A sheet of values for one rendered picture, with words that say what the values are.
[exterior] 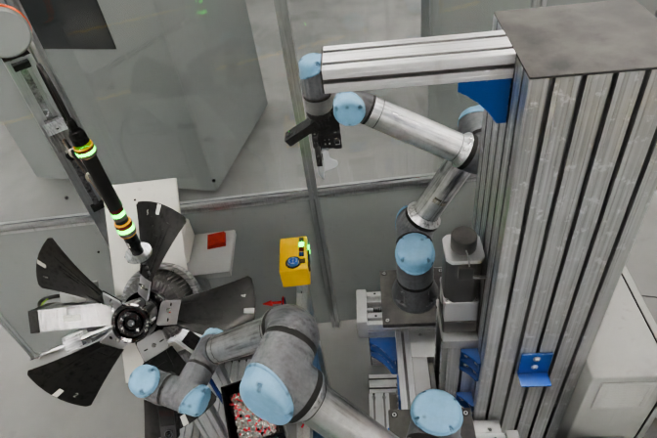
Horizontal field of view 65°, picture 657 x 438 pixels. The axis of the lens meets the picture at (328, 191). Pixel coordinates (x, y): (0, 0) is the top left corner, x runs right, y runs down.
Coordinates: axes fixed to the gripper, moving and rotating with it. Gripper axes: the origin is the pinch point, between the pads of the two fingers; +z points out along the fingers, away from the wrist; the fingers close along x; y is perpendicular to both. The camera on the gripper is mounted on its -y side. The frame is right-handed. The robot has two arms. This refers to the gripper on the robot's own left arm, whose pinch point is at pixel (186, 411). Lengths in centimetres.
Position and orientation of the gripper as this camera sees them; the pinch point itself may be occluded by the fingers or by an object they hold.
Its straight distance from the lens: 173.5
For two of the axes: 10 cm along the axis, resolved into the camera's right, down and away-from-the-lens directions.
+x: -9.9, 1.1, 0.3
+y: -0.8, -8.4, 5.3
